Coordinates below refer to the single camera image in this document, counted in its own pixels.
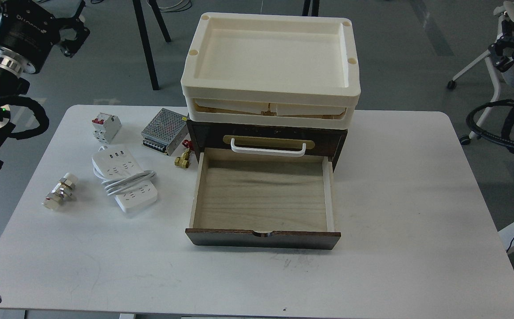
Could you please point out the brass valve red handle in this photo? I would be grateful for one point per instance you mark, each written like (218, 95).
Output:
(183, 161)

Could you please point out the white power strip with cable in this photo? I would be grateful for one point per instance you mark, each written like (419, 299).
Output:
(124, 179)

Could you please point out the white red circuit breaker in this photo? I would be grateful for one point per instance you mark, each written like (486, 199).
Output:
(105, 127)

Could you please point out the silver brass pipe fitting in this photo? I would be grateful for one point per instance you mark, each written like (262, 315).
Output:
(61, 192)

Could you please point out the cream plastic tray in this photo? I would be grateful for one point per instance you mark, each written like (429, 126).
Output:
(269, 114)
(275, 59)

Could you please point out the open wooden drawer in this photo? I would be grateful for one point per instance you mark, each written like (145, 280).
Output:
(255, 200)

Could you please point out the silver mesh power supply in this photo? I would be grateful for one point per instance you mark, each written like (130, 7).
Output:
(165, 131)

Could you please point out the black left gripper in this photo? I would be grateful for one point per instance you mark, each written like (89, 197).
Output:
(28, 32)

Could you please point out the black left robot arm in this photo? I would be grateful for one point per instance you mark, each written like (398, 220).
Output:
(13, 89)

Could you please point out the cream plastic top tray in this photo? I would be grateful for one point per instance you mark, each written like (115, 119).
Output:
(275, 59)

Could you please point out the white drawer handle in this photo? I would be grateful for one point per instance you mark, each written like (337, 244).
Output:
(267, 152)

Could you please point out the cream plastic lower tray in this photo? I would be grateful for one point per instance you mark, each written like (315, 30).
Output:
(269, 114)

